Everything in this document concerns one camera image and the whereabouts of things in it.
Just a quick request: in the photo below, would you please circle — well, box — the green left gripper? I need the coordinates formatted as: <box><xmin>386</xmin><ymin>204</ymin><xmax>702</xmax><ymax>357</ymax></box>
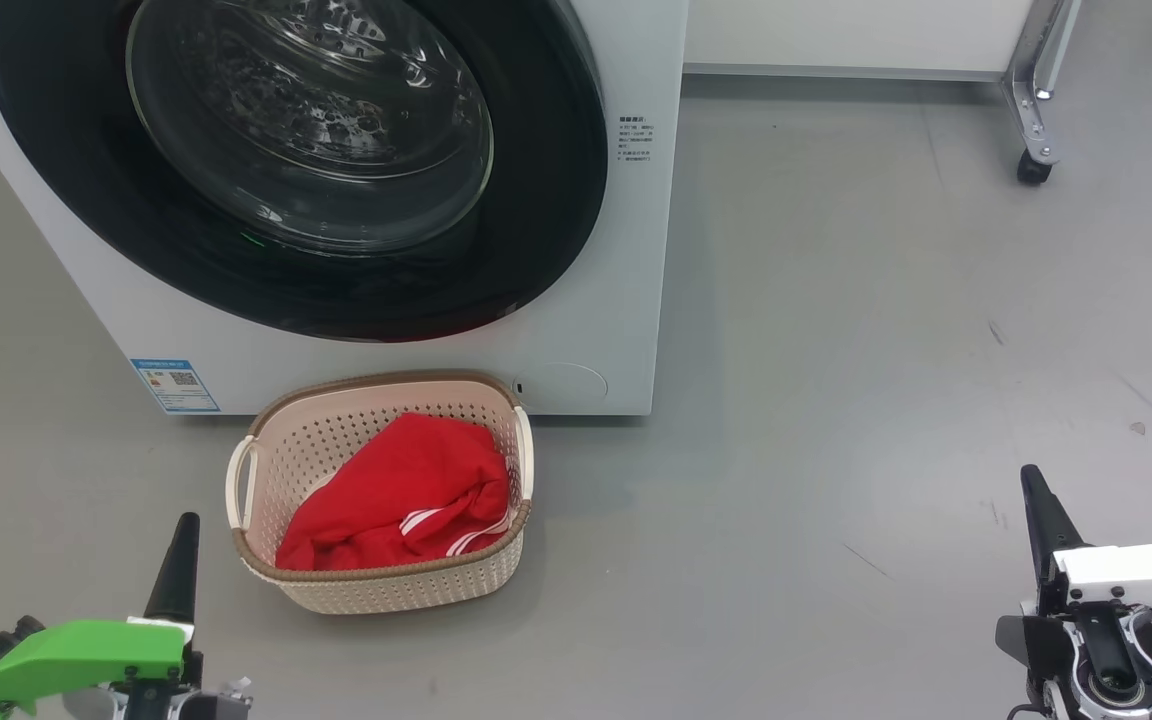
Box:
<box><xmin>0</xmin><ymin>513</ymin><xmax>207</xmax><ymax>720</ymax></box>

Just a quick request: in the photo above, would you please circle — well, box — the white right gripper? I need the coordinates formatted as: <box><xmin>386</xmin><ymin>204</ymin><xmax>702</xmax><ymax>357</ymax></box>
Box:
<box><xmin>1020</xmin><ymin>463</ymin><xmax>1152</xmax><ymax>646</ymax></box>

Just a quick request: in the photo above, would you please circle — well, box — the red garment with white stripes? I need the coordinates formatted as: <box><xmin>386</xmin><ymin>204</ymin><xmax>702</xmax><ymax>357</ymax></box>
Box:
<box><xmin>275</xmin><ymin>412</ymin><xmax>512</xmax><ymax>572</ymax></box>

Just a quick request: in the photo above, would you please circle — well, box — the cream perforated laundry basket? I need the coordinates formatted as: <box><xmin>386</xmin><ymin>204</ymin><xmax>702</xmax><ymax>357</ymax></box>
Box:
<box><xmin>225</xmin><ymin>370</ymin><xmax>535</xmax><ymax>615</ymax></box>

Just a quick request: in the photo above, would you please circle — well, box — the white washing machine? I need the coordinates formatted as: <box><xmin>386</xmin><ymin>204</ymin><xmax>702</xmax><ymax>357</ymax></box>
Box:
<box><xmin>0</xmin><ymin>0</ymin><xmax>689</xmax><ymax>417</ymax></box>

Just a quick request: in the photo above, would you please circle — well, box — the blue energy label sticker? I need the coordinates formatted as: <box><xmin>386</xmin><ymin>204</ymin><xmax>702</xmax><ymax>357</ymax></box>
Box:
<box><xmin>129</xmin><ymin>358</ymin><xmax>221</xmax><ymax>415</ymax></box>

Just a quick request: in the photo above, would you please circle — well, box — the metal cart leg with caster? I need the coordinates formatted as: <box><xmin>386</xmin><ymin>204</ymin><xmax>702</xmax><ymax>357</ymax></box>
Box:
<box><xmin>1001</xmin><ymin>0</ymin><xmax>1082</xmax><ymax>186</ymax></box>

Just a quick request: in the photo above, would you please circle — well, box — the white cabinet panel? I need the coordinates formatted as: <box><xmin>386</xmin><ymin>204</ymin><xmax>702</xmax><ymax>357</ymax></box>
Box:
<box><xmin>684</xmin><ymin>0</ymin><xmax>1037</xmax><ymax>83</ymax></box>

